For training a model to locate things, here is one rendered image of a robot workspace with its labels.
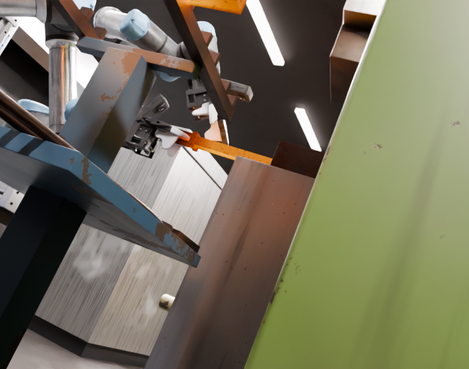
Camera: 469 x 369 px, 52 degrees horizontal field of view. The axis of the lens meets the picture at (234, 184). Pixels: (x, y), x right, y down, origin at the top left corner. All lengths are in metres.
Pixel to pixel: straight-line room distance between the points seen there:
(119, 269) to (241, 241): 3.23
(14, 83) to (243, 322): 9.13
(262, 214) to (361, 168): 0.31
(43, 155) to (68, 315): 3.76
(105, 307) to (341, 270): 3.55
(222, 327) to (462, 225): 0.43
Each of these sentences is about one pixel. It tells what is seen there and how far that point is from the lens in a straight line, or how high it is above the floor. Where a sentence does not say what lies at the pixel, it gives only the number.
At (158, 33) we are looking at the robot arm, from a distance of 1.34.
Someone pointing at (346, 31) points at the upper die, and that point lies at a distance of 1.21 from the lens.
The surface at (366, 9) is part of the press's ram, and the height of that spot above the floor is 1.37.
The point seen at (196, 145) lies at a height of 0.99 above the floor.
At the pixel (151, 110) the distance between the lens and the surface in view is 1.26.
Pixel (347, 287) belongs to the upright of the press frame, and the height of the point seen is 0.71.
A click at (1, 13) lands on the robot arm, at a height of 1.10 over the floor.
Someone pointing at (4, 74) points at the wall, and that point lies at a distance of 9.64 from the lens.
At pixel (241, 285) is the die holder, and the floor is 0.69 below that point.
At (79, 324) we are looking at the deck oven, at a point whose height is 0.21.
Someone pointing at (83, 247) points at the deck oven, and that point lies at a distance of 4.31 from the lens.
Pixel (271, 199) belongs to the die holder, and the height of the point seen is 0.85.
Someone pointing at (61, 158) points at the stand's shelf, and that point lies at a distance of 0.45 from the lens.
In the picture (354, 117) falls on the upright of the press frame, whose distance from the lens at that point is 0.61.
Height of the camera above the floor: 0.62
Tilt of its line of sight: 16 degrees up
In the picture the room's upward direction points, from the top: 23 degrees clockwise
